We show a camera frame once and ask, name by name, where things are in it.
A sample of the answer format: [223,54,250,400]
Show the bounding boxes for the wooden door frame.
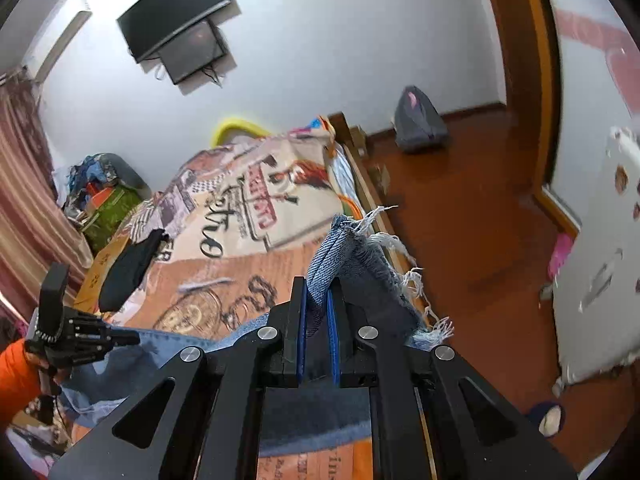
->
[477,0,583,236]

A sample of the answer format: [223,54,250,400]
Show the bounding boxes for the person's left forearm orange sleeve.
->
[0,339,43,431]

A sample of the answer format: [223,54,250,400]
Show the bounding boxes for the blue slipper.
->
[525,400,566,438]

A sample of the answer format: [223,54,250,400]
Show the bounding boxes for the black cloth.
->
[98,228,171,312]

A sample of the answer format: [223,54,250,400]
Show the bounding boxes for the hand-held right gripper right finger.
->
[326,277,581,480]

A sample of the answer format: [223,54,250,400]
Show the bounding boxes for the black cable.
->
[201,61,224,89]

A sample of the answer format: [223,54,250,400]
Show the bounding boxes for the grey backpack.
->
[392,85,449,154]

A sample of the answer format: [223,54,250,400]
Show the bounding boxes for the pink slipper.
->
[547,232,573,281]

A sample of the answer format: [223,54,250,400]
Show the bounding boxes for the green bag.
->
[80,185,143,256]

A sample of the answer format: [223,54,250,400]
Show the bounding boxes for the pink striped curtain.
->
[0,72,93,306]

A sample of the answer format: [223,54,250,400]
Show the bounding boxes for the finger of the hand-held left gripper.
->
[67,338,141,365]
[67,310,141,339]

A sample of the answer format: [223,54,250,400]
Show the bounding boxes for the wooden bed frame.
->
[327,112,436,321]

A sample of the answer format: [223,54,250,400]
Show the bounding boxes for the large black wall television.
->
[116,0,233,63]

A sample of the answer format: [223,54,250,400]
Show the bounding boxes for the yellow curved cushion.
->
[211,117,273,148]

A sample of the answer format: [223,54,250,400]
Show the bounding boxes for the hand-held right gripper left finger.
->
[47,276,307,480]

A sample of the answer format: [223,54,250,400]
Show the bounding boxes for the pile of clothes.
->
[62,154,148,221]

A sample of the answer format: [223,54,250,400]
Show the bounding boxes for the white air conditioner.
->
[25,0,93,83]

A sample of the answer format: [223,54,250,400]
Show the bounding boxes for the white panel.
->
[552,125,640,386]

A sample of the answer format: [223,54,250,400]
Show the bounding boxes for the bed with newspaper-print cover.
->
[10,130,426,480]

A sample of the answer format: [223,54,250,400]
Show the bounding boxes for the blue denim pants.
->
[60,214,456,456]

